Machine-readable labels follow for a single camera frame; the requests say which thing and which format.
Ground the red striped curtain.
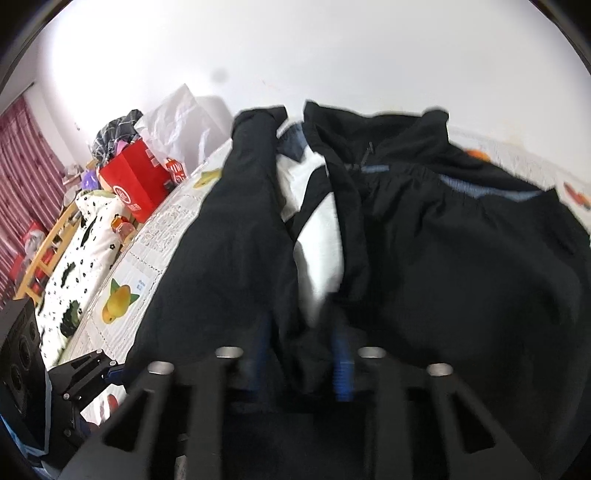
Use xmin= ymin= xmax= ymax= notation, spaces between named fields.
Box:
xmin=0 ymin=97 xmax=64 ymax=303

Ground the white plastic bag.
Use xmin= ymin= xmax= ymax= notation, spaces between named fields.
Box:
xmin=134 ymin=85 xmax=232 ymax=184

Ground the wooden yellow chair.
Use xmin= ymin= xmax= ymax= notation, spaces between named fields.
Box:
xmin=13 ymin=201 xmax=80 ymax=305

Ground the fruit print white mattress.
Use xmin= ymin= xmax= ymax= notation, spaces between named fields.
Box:
xmin=57 ymin=128 xmax=591 ymax=425

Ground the black speaker box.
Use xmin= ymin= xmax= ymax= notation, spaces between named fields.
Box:
xmin=1 ymin=298 xmax=48 ymax=456

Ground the plaid grey cloth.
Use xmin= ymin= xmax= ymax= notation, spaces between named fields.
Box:
xmin=91 ymin=109 xmax=143 ymax=165

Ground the black white blue jacket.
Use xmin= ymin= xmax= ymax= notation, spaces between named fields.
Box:
xmin=121 ymin=101 xmax=591 ymax=480

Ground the red cardboard box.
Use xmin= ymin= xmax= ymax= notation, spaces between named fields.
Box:
xmin=99 ymin=140 xmax=176 ymax=223

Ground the white black dotted quilt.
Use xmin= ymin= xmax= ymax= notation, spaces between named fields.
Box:
xmin=35 ymin=190 xmax=127 ymax=368

